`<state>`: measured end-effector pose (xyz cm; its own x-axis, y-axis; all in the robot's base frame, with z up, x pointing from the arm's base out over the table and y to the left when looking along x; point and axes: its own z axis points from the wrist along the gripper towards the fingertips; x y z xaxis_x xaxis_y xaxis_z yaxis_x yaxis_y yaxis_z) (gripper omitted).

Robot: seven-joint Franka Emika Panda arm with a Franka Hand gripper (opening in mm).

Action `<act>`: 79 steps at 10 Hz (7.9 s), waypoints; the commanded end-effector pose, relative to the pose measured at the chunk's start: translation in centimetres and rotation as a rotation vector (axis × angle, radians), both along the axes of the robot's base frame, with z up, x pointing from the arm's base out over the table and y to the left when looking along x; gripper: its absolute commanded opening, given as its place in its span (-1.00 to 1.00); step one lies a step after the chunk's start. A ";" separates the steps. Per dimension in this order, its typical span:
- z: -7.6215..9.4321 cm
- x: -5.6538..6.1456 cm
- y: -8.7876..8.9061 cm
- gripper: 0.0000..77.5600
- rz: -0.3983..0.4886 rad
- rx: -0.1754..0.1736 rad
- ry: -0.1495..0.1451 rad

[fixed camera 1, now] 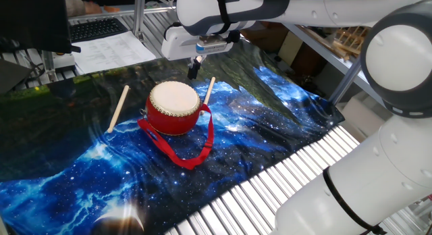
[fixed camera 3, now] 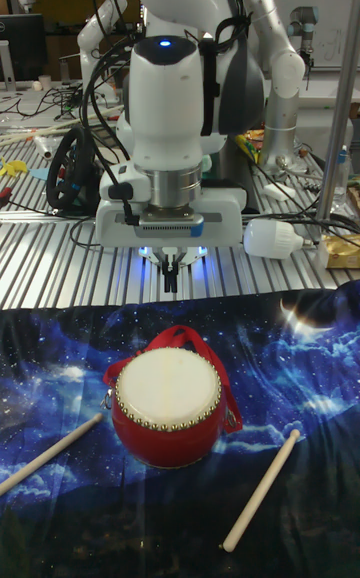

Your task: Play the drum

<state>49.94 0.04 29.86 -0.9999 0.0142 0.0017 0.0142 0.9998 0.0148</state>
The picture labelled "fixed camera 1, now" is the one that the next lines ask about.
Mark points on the white printed paper sheet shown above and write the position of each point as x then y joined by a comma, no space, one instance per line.
111,52

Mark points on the grey metal shelf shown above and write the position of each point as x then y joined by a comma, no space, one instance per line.
337,63

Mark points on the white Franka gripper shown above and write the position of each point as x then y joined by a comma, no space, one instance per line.
179,46

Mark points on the red drum with white head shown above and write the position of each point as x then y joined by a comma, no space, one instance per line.
172,120

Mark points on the black keyboard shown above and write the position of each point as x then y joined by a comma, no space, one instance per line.
96,29

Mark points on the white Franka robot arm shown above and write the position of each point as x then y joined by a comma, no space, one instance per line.
398,59

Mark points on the galaxy print cloth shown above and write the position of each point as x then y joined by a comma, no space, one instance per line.
84,194

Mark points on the aluminium frame post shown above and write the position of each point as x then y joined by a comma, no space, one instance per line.
139,12

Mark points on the slanted metal shelf post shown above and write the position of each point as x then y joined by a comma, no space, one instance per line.
344,83

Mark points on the small orange object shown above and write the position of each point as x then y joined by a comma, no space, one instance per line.
111,8

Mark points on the pale wooden drumstick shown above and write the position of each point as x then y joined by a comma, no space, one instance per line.
118,108
208,93

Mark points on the dark flat panel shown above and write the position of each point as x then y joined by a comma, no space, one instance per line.
13,76

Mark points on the black monitor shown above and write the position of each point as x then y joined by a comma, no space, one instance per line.
33,19

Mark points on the bare person hand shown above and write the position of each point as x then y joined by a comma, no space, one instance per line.
92,8

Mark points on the white device with post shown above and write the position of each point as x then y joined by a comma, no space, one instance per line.
64,61

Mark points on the brown cardboard box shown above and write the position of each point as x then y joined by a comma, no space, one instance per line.
266,35

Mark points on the wooden rack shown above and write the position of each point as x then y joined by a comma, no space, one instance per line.
351,40

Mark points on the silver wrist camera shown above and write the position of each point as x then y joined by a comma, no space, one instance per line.
211,46

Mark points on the grey sleeved forearm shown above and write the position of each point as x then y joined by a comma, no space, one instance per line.
75,7

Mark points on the white foam box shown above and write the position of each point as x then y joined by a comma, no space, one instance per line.
361,117

